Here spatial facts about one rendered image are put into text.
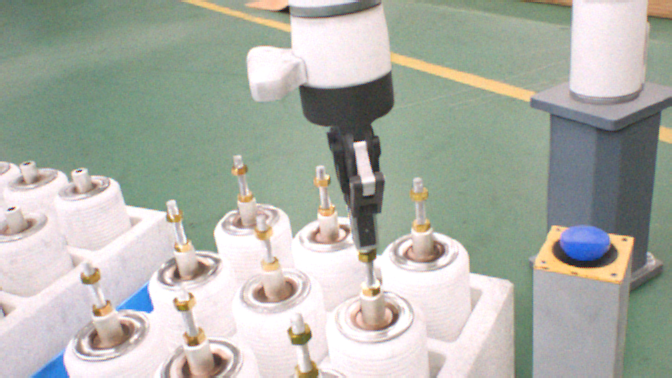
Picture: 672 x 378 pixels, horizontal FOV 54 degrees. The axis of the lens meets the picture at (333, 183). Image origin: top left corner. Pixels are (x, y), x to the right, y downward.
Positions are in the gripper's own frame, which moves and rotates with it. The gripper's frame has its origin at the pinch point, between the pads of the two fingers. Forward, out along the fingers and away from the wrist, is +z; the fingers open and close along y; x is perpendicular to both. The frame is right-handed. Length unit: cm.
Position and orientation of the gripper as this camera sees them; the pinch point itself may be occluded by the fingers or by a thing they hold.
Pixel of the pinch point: (363, 225)
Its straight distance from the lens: 57.8
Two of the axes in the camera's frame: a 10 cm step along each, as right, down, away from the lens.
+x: -9.8, 1.8, -0.8
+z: 1.3, 8.9, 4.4
